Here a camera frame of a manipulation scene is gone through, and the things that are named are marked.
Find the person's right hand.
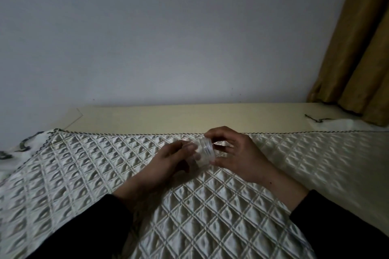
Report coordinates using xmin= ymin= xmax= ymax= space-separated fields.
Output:
xmin=203 ymin=126 xmax=279 ymax=186

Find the person's left hand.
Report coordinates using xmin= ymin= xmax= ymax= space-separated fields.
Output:
xmin=135 ymin=140 xmax=198 ymax=193

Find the transparent small jar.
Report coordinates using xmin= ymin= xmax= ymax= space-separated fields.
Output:
xmin=190 ymin=146 xmax=217 ymax=172

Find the person's right forearm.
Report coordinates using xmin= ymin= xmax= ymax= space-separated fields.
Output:
xmin=263 ymin=168 xmax=389 ymax=259

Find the person's left forearm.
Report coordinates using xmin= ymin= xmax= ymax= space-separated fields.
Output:
xmin=27 ymin=176 xmax=152 ymax=259

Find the white quilted cloth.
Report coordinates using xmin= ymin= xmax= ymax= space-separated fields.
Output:
xmin=0 ymin=129 xmax=389 ymax=259

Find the plain white fabric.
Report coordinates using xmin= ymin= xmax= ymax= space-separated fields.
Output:
xmin=305 ymin=113 xmax=389 ymax=132

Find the white fabric with dark pattern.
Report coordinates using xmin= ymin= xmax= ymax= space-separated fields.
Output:
xmin=0 ymin=129 xmax=57 ymax=181

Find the mustard yellow curtain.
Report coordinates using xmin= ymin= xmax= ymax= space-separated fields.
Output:
xmin=306 ymin=0 xmax=389 ymax=127

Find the dark cord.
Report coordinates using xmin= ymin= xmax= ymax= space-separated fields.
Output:
xmin=305 ymin=114 xmax=333 ymax=123

